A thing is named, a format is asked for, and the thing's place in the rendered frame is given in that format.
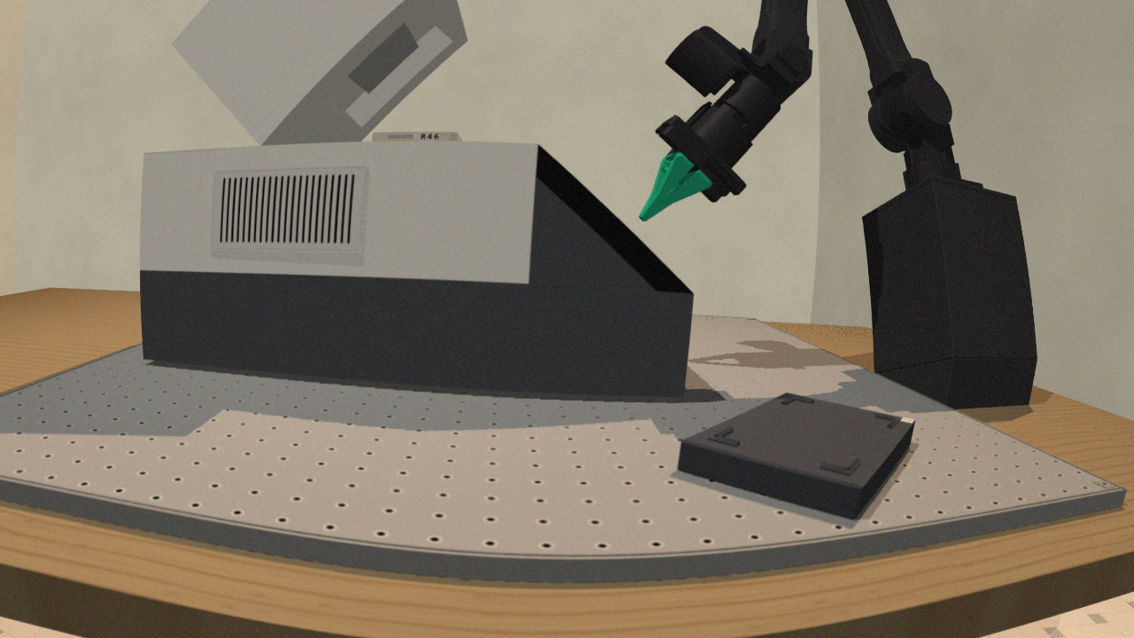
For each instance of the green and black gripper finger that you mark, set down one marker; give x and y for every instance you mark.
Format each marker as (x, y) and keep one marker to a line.
(672, 169)
(689, 185)

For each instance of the white thermal cycler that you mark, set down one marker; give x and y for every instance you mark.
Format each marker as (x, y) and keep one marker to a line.
(476, 265)

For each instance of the white well plate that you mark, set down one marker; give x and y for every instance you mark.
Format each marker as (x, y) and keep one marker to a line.
(415, 136)

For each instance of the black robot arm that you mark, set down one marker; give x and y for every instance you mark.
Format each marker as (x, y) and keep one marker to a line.
(917, 110)

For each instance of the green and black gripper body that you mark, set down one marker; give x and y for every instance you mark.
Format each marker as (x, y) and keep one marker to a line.
(721, 140)

